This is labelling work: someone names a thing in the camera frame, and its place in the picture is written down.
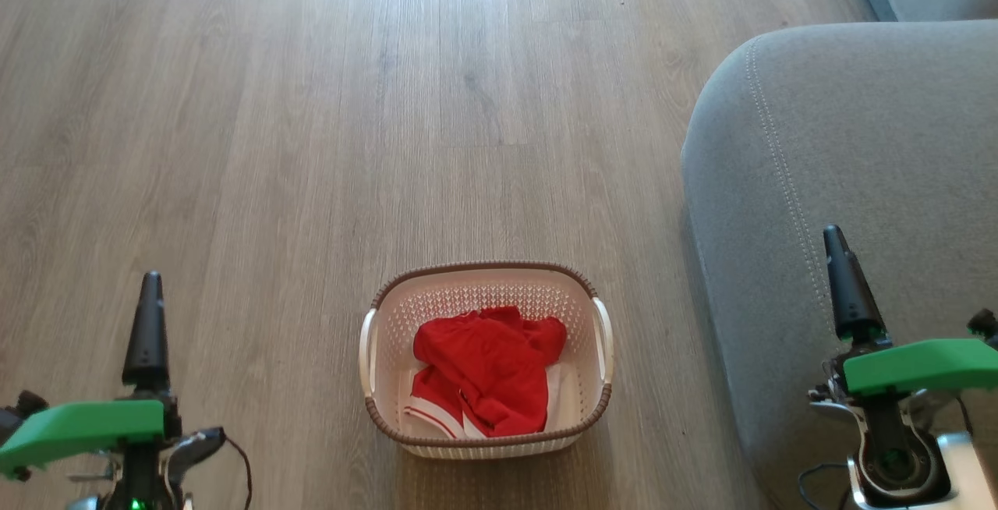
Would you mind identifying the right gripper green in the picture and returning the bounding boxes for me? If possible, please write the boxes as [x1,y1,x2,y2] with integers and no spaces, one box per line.
[809,225,998,441]

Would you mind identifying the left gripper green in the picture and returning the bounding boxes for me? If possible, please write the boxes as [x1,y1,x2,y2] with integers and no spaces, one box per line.
[0,271,226,510]

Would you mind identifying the red shorts with white stripes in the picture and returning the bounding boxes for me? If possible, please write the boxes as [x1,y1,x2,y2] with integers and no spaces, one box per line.
[402,366,550,440]

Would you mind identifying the grey fabric sofa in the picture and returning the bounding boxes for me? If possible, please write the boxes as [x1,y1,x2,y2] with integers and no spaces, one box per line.
[681,20,998,510]

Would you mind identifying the white plastic laundry basket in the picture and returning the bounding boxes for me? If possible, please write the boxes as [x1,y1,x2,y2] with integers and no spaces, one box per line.
[359,261,615,460]

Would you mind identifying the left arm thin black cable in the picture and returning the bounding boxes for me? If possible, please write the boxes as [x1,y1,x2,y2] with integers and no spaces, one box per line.
[223,434,253,510]

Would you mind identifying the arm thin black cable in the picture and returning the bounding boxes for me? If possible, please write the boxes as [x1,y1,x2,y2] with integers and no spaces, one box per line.
[223,434,253,510]
[798,461,852,510]

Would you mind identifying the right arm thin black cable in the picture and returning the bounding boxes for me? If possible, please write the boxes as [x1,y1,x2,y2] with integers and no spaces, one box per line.
[798,461,852,510]

